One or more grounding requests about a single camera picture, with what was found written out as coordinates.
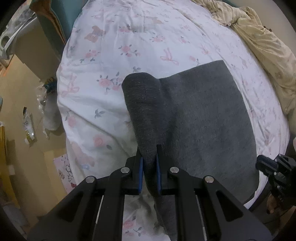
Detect dark grey pants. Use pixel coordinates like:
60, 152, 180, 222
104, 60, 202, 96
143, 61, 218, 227
122, 60, 259, 240

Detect pink patterned paper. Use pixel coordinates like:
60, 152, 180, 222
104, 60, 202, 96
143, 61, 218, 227
54, 154, 76, 194

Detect snack wrapper on floor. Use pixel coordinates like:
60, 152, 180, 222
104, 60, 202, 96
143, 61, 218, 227
23, 106, 36, 146

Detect beige crumpled blanket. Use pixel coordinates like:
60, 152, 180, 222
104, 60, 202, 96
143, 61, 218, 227
195, 1, 295, 116

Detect white crumpled plastic bag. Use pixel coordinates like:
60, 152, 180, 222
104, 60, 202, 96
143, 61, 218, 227
36, 81, 62, 138

